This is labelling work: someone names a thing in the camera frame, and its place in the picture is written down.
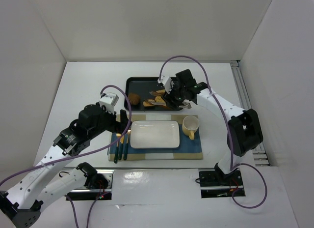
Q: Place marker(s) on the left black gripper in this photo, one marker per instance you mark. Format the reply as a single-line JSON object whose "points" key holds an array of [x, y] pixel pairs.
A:
{"points": [[123, 120]]}

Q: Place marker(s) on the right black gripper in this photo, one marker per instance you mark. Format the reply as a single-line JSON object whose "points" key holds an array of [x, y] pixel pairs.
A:
{"points": [[173, 98]]}

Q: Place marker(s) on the metal tongs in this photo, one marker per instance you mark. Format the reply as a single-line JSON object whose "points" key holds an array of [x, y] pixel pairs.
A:
{"points": [[183, 105]]}

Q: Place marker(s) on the large bread slice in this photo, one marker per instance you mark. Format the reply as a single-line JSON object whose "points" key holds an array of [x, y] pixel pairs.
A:
{"points": [[160, 100]]}

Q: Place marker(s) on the small round bun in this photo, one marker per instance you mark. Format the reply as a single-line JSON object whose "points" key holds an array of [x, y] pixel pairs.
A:
{"points": [[148, 103]]}

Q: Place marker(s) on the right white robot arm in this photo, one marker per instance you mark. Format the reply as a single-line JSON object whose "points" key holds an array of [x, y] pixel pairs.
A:
{"points": [[244, 131]]}

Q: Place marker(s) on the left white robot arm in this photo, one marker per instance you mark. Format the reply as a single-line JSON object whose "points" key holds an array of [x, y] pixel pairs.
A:
{"points": [[24, 202]]}

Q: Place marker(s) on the dark brown bread roll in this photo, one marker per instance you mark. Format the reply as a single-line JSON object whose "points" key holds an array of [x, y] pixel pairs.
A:
{"points": [[134, 99]]}

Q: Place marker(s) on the thin bread slice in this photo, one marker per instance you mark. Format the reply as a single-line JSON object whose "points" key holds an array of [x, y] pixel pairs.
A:
{"points": [[157, 93]]}

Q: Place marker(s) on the white rectangular plate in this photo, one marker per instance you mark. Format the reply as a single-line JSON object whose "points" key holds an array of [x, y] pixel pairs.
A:
{"points": [[155, 134]]}

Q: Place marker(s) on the yellow mug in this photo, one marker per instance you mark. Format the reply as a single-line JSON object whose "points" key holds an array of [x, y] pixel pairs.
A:
{"points": [[190, 126]]}

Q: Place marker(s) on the black baking tray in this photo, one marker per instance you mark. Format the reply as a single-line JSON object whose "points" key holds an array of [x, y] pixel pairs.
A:
{"points": [[142, 86]]}

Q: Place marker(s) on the blue beige placemat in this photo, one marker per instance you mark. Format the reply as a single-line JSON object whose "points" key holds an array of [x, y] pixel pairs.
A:
{"points": [[187, 150]]}

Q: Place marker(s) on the green handled spoon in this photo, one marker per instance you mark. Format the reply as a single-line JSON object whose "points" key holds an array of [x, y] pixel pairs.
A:
{"points": [[117, 149]]}

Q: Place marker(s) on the green handled fork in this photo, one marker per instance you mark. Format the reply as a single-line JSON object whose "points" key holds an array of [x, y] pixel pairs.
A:
{"points": [[120, 152]]}

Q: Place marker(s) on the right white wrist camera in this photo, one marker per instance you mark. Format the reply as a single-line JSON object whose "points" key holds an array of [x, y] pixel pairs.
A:
{"points": [[167, 83]]}

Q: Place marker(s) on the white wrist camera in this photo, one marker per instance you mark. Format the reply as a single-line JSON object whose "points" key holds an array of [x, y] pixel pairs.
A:
{"points": [[167, 83], [108, 101]]}

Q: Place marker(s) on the green handled knife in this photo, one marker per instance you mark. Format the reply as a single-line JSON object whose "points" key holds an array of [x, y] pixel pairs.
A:
{"points": [[125, 152]]}

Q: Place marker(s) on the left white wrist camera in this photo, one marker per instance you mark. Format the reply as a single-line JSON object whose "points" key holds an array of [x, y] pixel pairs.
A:
{"points": [[108, 101]]}

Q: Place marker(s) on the aluminium frame rail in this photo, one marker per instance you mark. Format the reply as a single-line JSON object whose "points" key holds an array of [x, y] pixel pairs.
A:
{"points": [[259, 153]]}

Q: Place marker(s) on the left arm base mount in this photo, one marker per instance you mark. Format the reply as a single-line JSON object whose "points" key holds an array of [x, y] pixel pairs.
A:
{"points": [[102, 188]]}

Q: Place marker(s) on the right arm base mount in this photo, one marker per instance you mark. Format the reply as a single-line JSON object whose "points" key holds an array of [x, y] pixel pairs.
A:
{"points": [[212, 187]]}

